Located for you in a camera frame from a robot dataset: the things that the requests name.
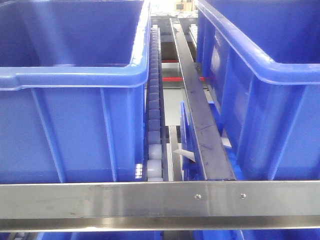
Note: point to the dark steel divider rail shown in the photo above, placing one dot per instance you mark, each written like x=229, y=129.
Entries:
x=210, y=155

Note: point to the large blue bin right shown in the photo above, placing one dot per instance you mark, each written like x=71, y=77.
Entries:
x=261, y=59

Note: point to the white roller track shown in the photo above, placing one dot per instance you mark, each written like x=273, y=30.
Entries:
x=154, y=152

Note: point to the white paper label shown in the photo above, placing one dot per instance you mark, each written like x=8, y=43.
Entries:
x=185, y=153

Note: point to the large blue bin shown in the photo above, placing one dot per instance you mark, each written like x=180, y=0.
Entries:
x=261, y=59
x=72, y=90

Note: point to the steel front shelf rail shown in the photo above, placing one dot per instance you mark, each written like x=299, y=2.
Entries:
x=133, y=206

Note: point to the large blue bin left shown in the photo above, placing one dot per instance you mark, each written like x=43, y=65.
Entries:
x=72, y=90

